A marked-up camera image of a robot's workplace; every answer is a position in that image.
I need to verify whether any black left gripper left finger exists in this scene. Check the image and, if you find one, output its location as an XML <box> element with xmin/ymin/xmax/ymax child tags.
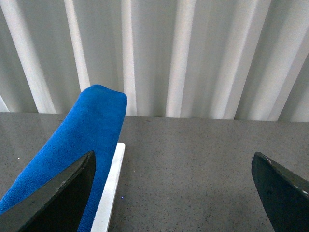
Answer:
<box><xmin>0</xmin><ymin>151</ymin><xmax>96</xmax><ymax>232</ymax></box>

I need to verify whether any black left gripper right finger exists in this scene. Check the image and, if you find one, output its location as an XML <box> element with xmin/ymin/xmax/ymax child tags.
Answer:
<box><xmin>251</xmin><ymin>152</ymin><xmax>309</xmax><ymax>232</ymax></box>

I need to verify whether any blue microfiber cloth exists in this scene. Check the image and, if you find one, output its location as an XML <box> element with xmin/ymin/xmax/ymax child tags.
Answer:
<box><xmin>0</xmin><ymin>85</ymin><xmax>127</xmax><ymax>232</ymax></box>

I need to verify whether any white rectangular tray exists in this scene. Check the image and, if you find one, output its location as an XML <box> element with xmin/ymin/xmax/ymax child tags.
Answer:
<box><xmin>91</xmin><ymin>143</ymin><xmax>126</xmax><ymax>232</ymax></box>

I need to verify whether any white pleated curtain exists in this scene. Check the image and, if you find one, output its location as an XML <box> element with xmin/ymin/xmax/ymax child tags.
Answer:
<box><xmin>0</xmin><ymin>0</ymin><xmax>309</xmax><ymax>122</ymax></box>

